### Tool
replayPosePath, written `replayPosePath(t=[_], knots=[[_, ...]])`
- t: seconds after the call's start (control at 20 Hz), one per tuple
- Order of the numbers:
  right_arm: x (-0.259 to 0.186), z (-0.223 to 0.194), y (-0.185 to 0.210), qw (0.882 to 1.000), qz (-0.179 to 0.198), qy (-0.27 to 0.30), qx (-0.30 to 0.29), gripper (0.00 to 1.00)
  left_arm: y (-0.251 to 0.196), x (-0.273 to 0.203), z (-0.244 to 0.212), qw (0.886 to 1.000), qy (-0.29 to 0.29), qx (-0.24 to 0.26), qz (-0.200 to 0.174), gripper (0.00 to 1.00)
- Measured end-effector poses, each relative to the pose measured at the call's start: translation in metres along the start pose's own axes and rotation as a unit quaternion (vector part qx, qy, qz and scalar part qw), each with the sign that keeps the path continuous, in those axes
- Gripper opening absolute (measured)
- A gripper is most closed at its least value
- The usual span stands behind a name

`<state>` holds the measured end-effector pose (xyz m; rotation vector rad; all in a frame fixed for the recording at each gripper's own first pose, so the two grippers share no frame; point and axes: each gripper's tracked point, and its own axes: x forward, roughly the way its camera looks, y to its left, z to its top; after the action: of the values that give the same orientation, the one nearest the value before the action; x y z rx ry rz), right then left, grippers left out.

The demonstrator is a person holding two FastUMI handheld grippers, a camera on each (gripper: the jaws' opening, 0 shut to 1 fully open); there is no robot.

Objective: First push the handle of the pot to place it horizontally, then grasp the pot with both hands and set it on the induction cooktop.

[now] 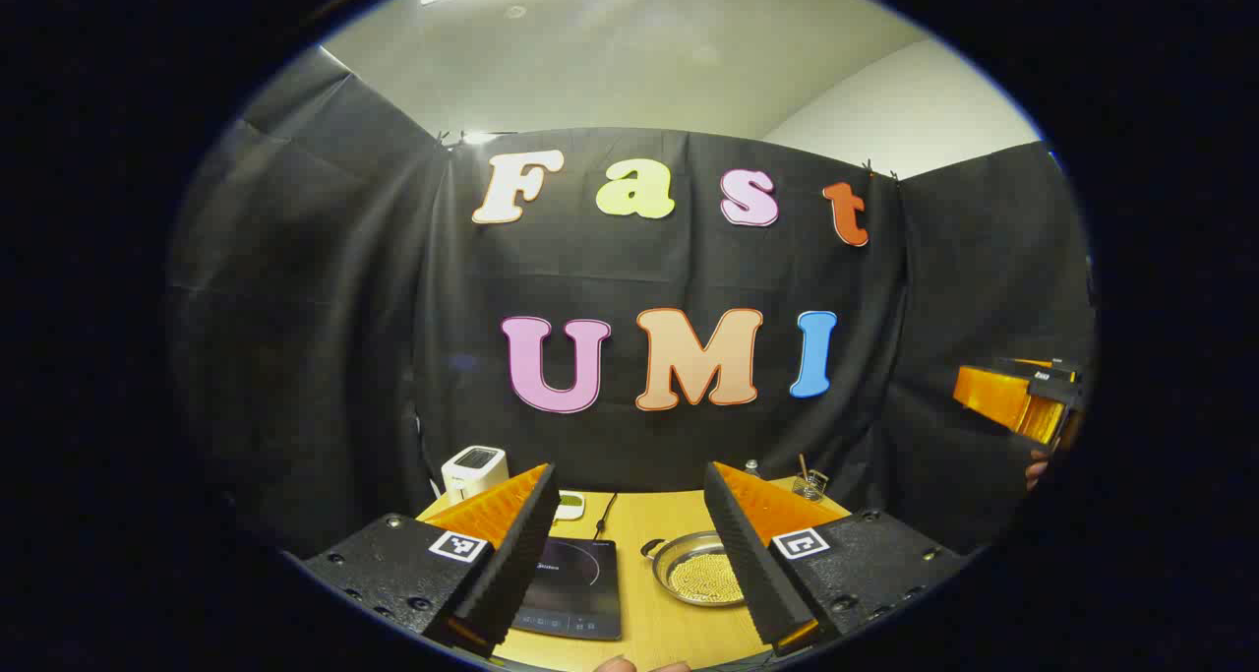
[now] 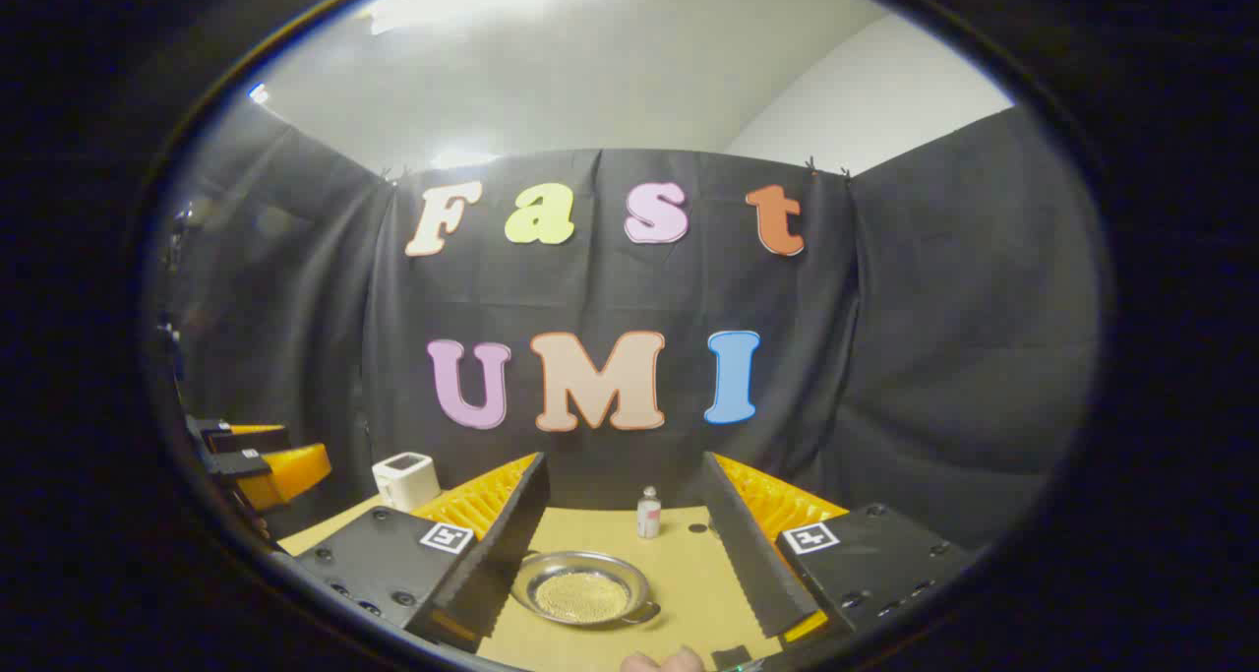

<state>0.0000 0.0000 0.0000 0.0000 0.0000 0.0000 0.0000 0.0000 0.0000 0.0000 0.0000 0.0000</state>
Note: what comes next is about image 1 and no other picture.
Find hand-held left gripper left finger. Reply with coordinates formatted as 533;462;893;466
303;463;561;657

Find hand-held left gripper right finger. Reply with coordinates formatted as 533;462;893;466
703;461;971;657

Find pile of yellow soybeans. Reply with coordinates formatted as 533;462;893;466
669;552;746;604

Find steel pot with black handle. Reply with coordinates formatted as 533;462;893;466
641;530;747;609

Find black induction cooktop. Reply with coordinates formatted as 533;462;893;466
511;537;624;641

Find white toaster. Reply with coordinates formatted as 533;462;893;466
441;445;510;505

